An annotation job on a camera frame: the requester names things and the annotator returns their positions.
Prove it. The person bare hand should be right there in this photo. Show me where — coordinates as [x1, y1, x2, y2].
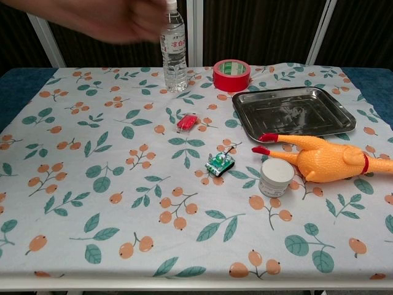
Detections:
[55, 0, 173, 45]

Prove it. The orange rubber chicken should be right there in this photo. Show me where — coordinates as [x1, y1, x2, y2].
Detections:
[251, 132, 393, 184]

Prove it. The person bare forearm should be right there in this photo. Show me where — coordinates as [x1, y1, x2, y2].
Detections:
[0, 0, 56, 26]

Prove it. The green toy tank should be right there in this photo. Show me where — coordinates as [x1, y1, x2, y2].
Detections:
[204, 146, 236, 178]

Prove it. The stainless steel tray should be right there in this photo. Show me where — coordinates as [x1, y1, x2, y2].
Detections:
[232, 86, 357, 144]

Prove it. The clear plastic water bottle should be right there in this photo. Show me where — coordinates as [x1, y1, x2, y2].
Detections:
[159, 0, 189, 93]

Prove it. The small red packet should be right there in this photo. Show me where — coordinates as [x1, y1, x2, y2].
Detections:
[176, 112, 200, 134]

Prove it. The red tape roll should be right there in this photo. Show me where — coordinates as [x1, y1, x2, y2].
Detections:
[212, 59, 252, 93]

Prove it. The floral print tablecloth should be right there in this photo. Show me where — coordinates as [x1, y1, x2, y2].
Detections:
[0, 63, 393, 281]

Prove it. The white round jar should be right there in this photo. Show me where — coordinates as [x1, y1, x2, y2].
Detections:
[259, 158, 295, 198]

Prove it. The white partition post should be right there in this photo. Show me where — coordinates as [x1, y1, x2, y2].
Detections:
[306, 0, 337, 65]
[186, 0, 204, 67]
[26, 12, 66, 69]

